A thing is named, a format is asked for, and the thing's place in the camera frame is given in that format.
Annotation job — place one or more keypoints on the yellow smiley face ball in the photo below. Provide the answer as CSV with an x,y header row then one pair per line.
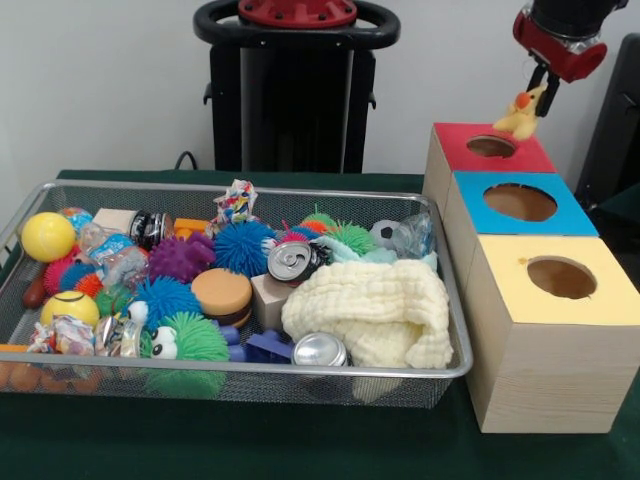
x,y
70,307

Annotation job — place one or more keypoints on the blue fuzzy toy with eyes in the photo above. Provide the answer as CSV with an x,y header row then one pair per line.
x,y
165,300

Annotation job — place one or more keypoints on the toy hamburger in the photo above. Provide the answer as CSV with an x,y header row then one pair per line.
x,y
220,295

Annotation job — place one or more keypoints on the plain yellow ball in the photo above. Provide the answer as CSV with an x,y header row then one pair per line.
x,y
48,237

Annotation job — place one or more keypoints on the silver crushed can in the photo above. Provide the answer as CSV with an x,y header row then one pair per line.
x,y
320,350

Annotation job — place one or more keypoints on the black crushed soda can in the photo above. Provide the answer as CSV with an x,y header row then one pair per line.
x,y
295,260

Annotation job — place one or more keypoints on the black upright panel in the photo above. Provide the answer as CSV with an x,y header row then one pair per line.
x,y
620,100

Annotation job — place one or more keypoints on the shallow clear mesh bin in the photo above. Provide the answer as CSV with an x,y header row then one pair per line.
x,y
300,387

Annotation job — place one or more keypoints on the green fuzzy toy with eyes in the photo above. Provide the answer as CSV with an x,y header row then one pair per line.
x,y
200,337

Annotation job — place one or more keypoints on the purple spiky ball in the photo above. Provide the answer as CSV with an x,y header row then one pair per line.
x,y
180,257

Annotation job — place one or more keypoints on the cream waffle cloth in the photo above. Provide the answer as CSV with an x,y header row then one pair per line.
x,y
370,310

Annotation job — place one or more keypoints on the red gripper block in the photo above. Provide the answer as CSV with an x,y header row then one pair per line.
x,y
555,47

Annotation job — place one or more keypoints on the dark green side table cloth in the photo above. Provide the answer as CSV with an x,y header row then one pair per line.
x,y
625,215

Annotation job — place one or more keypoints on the yellow duck plush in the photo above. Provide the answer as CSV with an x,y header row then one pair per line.
x,y
520,117

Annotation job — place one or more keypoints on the wooden box with three holes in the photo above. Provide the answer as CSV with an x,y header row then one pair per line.
x,y
550,375

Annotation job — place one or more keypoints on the small black white soccer ball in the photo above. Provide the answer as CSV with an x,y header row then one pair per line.
x,y
385,234

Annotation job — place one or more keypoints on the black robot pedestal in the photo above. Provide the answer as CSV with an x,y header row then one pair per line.
x,y
300,100

